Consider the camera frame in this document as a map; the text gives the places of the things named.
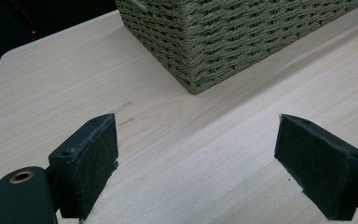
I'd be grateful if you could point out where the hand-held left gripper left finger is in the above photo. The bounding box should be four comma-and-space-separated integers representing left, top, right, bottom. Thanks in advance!
48, 113, 119, 220

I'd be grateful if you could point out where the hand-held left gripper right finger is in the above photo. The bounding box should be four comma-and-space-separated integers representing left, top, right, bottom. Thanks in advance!
273, 113, 358, 222

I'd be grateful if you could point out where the green woven basket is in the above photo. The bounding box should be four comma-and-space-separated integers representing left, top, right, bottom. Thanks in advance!
114, 0, 358, 95

